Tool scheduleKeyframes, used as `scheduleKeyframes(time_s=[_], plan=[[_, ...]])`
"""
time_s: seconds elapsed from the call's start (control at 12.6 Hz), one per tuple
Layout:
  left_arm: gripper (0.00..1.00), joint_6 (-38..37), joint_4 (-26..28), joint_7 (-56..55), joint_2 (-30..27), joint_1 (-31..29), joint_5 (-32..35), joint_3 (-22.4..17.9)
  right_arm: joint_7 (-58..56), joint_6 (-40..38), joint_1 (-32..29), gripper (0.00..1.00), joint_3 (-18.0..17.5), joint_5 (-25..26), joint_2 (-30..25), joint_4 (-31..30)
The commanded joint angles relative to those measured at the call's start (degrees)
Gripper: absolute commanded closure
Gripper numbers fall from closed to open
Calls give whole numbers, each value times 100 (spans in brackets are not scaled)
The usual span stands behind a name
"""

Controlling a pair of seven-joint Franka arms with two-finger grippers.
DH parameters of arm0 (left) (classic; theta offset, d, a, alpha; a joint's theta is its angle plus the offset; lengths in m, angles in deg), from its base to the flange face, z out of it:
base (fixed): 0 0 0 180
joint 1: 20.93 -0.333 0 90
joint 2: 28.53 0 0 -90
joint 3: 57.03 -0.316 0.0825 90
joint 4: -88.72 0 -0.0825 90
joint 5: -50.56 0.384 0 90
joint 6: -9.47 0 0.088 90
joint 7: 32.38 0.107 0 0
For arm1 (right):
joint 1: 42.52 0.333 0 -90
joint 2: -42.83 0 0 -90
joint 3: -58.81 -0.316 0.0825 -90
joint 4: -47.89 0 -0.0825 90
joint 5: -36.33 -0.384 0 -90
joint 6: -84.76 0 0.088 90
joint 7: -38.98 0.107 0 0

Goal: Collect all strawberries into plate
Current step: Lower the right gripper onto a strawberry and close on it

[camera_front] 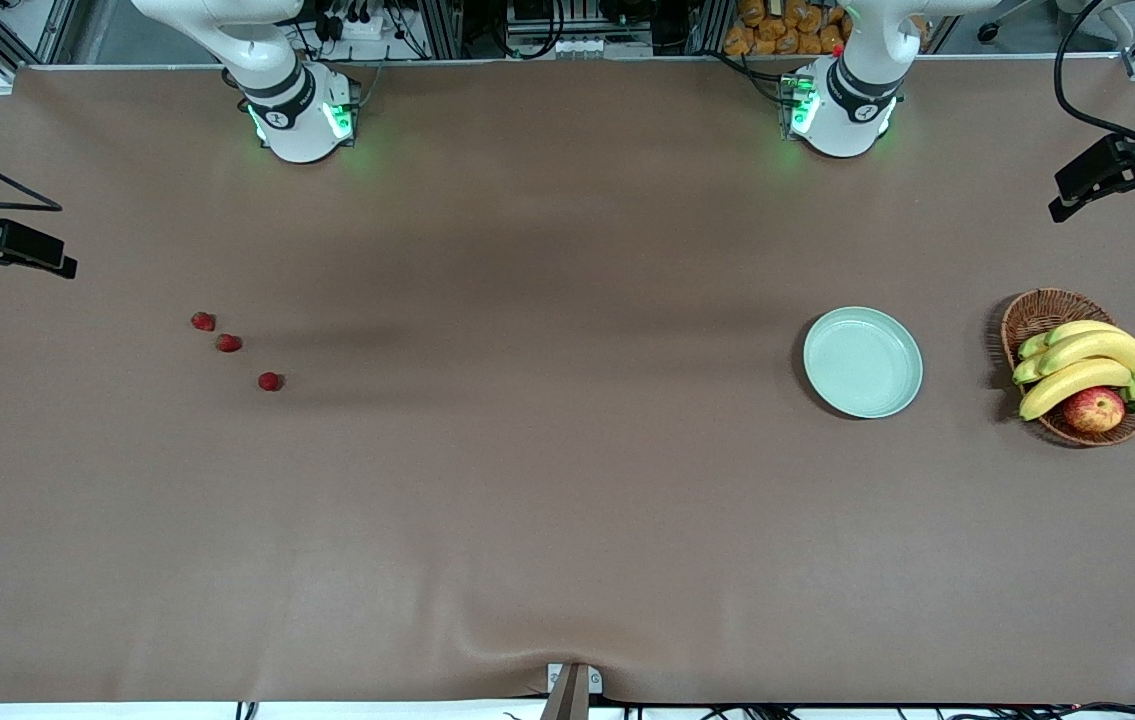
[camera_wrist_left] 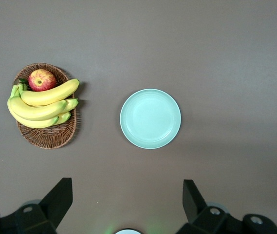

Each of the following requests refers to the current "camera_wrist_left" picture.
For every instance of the red yellow apple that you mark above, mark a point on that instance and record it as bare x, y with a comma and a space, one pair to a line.
42, 80

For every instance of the small green-tipped banana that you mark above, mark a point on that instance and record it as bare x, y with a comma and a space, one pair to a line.
72, 103
64, 117

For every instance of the brown wicker basket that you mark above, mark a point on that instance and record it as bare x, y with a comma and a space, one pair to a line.
48, 136

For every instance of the pale green round plate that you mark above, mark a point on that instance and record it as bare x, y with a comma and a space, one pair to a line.
150, 117

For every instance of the large yellow banana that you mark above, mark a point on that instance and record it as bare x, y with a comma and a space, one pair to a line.
48, 96
36, 124
36, 112

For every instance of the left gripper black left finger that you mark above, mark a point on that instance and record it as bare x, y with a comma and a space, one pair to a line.
55, 202

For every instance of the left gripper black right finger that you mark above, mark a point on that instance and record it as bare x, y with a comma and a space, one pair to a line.
194, 202

